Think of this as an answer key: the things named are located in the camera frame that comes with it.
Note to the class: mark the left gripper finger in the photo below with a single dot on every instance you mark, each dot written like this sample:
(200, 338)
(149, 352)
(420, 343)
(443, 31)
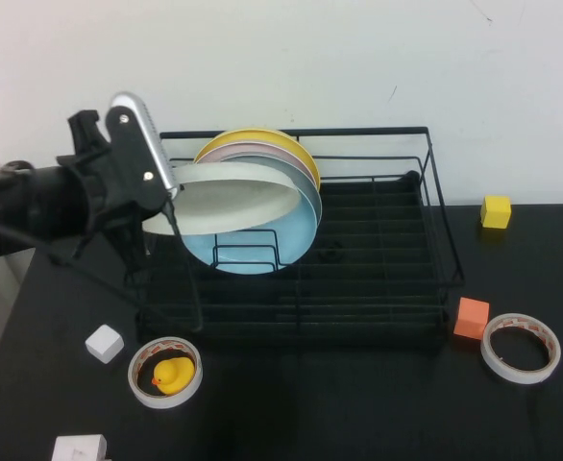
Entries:
(135, 249)

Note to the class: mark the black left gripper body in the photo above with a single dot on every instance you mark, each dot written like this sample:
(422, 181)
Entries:
(123, 168)

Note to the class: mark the white plate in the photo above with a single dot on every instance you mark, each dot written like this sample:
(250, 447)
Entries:
(238, 201)

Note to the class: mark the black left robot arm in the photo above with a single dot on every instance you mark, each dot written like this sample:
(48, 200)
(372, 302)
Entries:
(22, 206)

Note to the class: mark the pink plate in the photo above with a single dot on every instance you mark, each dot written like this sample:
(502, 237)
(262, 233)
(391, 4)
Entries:
(243, 149)

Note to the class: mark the yellow plate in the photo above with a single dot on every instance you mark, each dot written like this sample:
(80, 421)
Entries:
(262, 137)

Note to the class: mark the light blue plate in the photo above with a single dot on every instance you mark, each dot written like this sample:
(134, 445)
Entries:
(296, 240)

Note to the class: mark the grey plate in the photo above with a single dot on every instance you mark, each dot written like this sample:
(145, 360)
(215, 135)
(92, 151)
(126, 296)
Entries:
(301, 175)

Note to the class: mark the white cube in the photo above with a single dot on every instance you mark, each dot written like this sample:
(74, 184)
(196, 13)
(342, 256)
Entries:
(104, 343)

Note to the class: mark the yellow rubber duck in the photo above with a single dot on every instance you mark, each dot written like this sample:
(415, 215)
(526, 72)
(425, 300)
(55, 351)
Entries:
(172, 374)

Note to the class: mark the white tape roll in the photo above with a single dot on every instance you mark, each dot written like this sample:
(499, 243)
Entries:
(517, 375)
(160, 401)

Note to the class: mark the white rectangular block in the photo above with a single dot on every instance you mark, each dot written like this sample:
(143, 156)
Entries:
(77, 449)

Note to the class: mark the black plastic drip tray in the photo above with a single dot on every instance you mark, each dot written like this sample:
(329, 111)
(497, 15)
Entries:
(397, 211)

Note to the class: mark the orange cube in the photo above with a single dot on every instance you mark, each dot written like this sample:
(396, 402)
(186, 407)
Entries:
(471, 319)

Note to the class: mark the yellow cube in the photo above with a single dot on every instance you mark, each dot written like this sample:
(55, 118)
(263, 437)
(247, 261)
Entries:
(496, 213)

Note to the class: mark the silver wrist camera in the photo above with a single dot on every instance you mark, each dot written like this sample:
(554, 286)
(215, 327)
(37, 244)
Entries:
(154, 144)

